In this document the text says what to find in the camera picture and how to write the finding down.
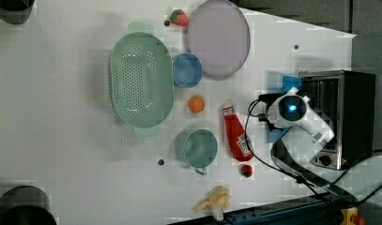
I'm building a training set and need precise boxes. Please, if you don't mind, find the black toaster oven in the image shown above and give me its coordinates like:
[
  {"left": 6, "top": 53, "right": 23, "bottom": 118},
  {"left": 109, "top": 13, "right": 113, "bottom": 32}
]
[{"left": 259, "top": 69, "right": 376, "bottom": 172}]

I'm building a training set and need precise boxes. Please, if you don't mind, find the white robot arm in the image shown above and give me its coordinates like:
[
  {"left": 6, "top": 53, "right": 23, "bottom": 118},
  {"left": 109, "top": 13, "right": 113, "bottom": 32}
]
[{"left": 267, "top": 87, "right": 335, "bottom": 163}]

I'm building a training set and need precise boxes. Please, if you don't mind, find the small orange fruit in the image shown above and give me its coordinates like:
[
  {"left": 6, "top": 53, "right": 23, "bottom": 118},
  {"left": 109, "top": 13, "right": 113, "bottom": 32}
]
[{"left": 188, "top": 96, "right": 205, "bottom": 113}]

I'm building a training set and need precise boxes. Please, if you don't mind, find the blue cup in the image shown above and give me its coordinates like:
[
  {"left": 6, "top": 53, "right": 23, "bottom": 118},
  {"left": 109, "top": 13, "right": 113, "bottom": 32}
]
[{"left": 173, "top": 52, "right": 203, "bottom": 88}]

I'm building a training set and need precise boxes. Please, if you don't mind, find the red ketchup bottle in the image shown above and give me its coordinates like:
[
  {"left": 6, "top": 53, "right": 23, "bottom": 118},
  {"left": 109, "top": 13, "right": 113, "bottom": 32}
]
[{"left": 222, "top": 100, "right": 253, "bottom": 162}]

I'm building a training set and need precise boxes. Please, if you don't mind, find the green perforated colander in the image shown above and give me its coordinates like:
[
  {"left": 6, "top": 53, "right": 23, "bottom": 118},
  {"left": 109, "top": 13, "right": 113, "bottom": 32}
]
[{"left": 109, "top": 22, "right": 175, "bottom": 137}]

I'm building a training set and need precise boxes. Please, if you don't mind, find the small red tomato toy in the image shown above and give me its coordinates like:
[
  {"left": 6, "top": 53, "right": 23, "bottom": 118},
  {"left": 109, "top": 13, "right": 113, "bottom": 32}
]
[{"left": 240, "top": 164, "right": 252, "bottom": 177}]

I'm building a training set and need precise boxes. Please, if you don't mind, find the lilac round plate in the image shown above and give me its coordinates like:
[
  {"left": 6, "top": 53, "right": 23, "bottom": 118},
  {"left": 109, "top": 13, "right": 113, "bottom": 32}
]
[{"left": 187, "top": 0, "right": 251, "bottom": 80}]

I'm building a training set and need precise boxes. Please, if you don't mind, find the yellow banana bunch toy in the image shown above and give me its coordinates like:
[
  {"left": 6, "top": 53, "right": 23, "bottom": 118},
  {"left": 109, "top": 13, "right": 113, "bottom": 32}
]
[{"left": 193, "top": 187, "right": 231, "bottom": 221}]

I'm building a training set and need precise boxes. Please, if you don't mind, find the red strawberry toy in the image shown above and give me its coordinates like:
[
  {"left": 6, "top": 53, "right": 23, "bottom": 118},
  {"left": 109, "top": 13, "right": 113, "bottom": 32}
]
[{"left": 170, "top": 9, "right": 190, "bottom": 27}]

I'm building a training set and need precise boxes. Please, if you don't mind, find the black cylinder container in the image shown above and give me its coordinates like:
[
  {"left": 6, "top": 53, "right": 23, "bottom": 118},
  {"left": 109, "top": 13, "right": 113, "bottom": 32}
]
[{"left": 0, "top": 186, "right": 58, "bottom": 225}]

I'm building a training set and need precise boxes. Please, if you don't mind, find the black cylinder upper corner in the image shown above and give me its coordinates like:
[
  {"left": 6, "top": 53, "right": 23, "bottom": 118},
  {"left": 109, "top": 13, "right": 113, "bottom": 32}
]
[{"left": 0, "top": 0, "right": 36, "bottom": 24}]

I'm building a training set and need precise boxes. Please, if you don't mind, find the green mug with handle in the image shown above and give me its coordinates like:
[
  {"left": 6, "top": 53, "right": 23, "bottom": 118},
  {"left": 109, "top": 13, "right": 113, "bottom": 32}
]
[{"left": 174, "top": 128, "right": 218, "bottom": 175}]

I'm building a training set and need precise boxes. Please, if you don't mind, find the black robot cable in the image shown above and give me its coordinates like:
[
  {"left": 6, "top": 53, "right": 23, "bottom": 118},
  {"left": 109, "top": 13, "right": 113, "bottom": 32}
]
[{"left": 244, "top": 98, "right": 382, "bottom": 209}]

